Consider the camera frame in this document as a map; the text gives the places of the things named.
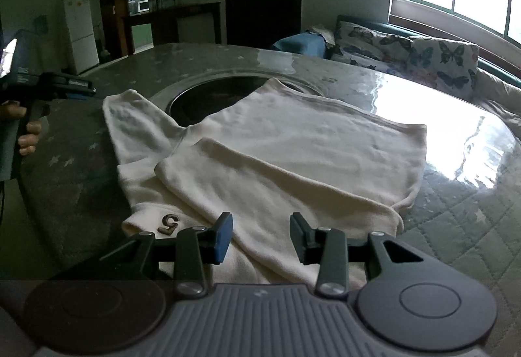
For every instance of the person's left hand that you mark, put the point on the person's left hand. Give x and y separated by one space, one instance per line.
30 137

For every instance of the blue armrest cloth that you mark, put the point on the blue armrest cloth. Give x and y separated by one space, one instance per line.
297 45

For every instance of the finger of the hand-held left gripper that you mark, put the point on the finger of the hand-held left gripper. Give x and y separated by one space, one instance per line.
65 85

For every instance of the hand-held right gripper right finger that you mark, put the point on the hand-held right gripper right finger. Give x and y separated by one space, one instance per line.
297 237

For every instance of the round black induction cooktop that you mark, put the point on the round black induction cooktop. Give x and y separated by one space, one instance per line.
203 100

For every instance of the butterfly print cushion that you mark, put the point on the butterfly print cushion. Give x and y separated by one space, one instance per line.
443 64
370 45

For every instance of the white refrigerator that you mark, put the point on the white refrigerator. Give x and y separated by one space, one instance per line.
81 35

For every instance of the white microwave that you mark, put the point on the white microwave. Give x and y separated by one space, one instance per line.
143 6

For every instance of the beige lace cloth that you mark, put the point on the beige lace cloth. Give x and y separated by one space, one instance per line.
321 35

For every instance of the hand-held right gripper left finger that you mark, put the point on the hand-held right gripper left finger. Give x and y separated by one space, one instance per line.
224 238

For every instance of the cream sweater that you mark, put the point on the cream sweater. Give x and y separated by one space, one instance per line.
285 145

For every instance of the green sofa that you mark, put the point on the green sofa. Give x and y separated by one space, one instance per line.
492 70

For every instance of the dark wooden console table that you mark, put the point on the dark wooden console table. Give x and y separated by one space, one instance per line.
183 11

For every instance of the beige pillow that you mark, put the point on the beige pillow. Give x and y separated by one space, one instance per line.
500 96

